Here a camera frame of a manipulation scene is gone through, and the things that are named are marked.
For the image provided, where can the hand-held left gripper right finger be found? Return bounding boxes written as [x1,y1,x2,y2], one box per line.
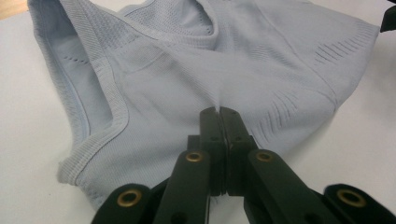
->
[219,106,260,196]

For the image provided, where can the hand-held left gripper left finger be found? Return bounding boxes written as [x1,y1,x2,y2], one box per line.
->
[187,106,227,197]

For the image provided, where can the light blue tank top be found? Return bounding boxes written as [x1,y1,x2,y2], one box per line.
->
[27,0,381,211]

